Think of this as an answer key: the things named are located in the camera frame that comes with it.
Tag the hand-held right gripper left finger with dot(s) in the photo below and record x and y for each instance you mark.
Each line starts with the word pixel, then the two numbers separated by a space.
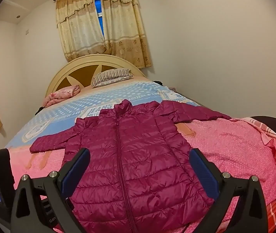
pixel 75 174

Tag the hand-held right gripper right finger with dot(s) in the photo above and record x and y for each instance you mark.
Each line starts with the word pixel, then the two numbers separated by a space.
pixel 204 172

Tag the magenta puffer jacket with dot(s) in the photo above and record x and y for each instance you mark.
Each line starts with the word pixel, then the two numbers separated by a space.
pixel 133 150

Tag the pink and blue printed blanket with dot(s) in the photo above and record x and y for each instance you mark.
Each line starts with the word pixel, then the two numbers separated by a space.
pixel 225 145

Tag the dark cloth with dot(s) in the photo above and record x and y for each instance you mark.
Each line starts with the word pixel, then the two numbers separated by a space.
pixel 40 110
pixel 162 84

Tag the pink floral folded quilt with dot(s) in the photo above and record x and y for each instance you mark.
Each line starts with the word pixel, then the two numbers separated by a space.
pixel 63 93

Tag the dark rounded object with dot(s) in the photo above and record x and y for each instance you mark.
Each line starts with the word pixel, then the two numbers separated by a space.
pixel 273 123

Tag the cream wooden headboard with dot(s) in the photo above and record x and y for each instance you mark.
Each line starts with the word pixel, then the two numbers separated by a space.
pixel 63 72

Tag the striped pillow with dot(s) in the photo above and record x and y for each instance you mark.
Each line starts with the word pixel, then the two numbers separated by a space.
pixel 111 77

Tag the peach bed sheet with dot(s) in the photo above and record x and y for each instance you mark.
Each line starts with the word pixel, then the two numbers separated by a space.
pixel 138 79

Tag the beige floral curtain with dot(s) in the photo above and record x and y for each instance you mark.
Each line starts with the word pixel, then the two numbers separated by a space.
pixel 126 29
pixel 79 29

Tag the window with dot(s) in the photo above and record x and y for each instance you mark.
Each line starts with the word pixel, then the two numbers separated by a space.
pixel 99 7

